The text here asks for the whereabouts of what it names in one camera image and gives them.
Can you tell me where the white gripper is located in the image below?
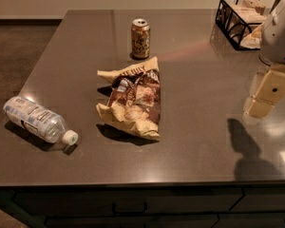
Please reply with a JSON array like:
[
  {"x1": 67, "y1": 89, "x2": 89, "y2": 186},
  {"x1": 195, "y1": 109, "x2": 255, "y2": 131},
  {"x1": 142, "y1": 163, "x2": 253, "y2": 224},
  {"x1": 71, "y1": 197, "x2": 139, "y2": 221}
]
[{"x1": 243, "y1": 4, "x2": 285, "y2": 119}]

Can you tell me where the brown chip bag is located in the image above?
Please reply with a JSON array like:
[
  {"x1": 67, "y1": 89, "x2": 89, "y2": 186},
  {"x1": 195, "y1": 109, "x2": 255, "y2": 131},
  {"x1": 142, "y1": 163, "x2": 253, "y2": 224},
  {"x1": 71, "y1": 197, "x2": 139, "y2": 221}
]
[{"x1": 96, "y1": 57, "x2": 161, "y2": 140}]

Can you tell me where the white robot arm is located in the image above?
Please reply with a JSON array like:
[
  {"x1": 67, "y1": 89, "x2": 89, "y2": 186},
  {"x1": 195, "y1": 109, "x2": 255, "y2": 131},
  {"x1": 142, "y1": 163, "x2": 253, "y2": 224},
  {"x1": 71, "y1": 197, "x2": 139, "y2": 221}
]
[{"x1": 243, "y1": 0, "x2": 285, "y2": 119}]

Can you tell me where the clear plastic water bottle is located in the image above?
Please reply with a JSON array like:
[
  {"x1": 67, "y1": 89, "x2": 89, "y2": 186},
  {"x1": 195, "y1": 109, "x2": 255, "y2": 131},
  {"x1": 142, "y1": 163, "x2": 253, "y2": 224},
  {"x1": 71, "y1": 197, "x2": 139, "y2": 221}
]
[{"x1": 3, "y1": 96, "x2": 79, "y2": 145}]

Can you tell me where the orange soda can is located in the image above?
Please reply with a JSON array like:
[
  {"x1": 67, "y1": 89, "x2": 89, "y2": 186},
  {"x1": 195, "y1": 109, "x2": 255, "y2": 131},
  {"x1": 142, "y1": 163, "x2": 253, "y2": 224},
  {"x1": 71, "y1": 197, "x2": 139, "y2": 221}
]
[{"x1": 131, "y1": 18, "x2": 150, "y2": 59}]

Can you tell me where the dark cabinet drawer front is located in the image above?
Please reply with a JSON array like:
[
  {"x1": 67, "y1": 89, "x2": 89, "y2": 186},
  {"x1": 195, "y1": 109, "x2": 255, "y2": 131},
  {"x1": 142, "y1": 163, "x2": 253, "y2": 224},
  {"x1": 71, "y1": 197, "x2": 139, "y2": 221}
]
[{"x1": 112, "y1": 195, "x2": 148, "y2": 216}]

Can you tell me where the black wire basket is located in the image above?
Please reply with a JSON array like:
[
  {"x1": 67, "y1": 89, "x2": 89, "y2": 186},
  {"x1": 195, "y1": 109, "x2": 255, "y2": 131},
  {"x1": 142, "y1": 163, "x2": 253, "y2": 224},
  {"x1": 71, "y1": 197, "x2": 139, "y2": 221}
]
[{"x1": 216, "y1": 0, "x2": 266, "y2": 50}]

